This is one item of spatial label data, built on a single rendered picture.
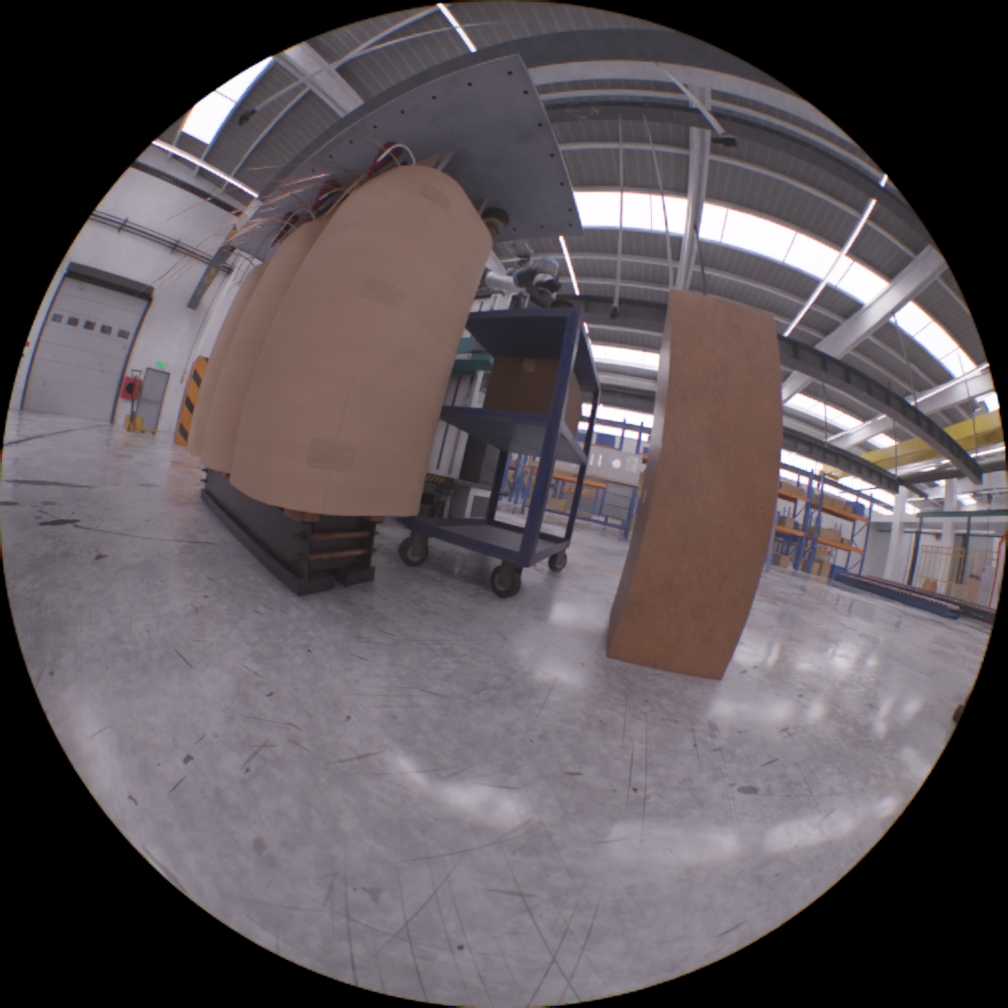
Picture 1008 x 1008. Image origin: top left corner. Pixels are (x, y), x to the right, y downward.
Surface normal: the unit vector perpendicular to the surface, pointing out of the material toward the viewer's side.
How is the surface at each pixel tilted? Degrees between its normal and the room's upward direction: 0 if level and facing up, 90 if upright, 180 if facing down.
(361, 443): 90
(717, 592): 90
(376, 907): 0
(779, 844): 0
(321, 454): 90
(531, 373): 90
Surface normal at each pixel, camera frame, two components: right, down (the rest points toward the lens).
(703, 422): -0.36, -0.04
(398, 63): -0.25, 0.97
